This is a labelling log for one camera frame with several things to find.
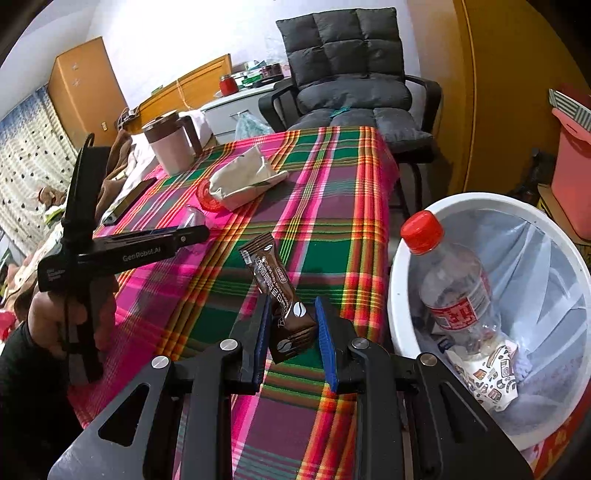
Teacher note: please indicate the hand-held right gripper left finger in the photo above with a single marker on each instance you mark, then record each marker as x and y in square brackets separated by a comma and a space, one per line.
[262, 341]

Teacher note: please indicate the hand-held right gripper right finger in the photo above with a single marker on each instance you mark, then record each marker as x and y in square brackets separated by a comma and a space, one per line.
[325, 346]

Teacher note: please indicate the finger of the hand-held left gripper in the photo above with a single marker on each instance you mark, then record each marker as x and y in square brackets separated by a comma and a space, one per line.
[184, 236]

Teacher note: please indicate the brown coffee sachet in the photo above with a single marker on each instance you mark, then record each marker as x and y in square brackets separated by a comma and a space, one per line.
[272, 277]

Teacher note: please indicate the white round bin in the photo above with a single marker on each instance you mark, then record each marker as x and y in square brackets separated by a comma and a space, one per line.
[399, 300]

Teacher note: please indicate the clear plastic bottle red cap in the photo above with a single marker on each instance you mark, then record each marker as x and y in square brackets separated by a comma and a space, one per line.
[455, 286]

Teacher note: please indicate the person's left forearm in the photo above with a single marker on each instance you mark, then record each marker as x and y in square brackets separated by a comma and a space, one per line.
[27, 406]

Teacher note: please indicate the person's left hand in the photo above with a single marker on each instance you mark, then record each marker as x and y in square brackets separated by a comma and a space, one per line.
[46, 323]

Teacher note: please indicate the clear plastic piece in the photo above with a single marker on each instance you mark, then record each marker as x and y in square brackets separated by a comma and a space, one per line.
[194, 217]

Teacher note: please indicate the red round lid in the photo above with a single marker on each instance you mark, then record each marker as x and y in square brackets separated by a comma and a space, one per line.
[205, 198]

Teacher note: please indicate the black smartphone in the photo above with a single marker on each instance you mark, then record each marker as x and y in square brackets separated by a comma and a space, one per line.
[134, 198]

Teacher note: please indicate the brown plush toy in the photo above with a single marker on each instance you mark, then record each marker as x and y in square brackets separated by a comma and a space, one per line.
[51, 196]

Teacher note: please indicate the white tissue pack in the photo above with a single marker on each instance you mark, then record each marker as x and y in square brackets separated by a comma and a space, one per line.
[244, 180]

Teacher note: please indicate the pink jug brown lid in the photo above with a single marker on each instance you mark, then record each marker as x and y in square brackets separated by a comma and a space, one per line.
[168, 150]

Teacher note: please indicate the plaid tablecloth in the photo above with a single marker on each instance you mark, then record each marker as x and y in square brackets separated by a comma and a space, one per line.
[323, 230]

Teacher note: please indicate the dotted curtain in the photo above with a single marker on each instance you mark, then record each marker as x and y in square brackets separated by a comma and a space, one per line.
[27, 152]

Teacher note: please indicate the green clear plastic bag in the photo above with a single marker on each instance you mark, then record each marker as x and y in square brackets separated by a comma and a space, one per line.
[249, 127]

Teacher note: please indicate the white cabinet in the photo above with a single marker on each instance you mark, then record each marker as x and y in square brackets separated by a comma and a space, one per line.
[226, 110]

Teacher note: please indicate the wooden headboard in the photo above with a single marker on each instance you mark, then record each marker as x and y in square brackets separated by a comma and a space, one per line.
[194, 85]

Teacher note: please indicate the red jar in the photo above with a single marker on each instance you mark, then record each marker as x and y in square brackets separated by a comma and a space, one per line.
[227, 85]

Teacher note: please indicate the patterned snack wrapper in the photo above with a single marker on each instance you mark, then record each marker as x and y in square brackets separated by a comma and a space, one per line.
[485, 378]

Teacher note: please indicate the green box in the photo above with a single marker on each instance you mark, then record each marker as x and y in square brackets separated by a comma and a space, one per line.
[249, 78]

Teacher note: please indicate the wooden wardrobe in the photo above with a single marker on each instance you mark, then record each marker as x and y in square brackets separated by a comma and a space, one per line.
[85, 92]

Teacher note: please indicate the dark jar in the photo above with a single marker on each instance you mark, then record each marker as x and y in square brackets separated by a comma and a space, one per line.
[271, 71]

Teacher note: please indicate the white foam wrap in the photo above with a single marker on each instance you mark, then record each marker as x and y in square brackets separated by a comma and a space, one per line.
[518, 367]

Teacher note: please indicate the white bin liner bag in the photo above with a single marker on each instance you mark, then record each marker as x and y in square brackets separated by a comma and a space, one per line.
[545, 286]

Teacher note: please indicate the grey cushioned black chair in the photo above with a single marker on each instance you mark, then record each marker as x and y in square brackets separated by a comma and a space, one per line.
[341, 50]

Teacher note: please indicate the red box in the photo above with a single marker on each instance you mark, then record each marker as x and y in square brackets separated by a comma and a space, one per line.
[551, 452]

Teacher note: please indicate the cardboard box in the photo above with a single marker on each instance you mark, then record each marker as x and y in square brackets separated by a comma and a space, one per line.
[547, 198]

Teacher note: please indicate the pink plastic tub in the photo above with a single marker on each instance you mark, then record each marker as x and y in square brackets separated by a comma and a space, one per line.
[575, 184]

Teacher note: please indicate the striped box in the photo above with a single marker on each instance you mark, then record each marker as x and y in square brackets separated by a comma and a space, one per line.
[572, 108]

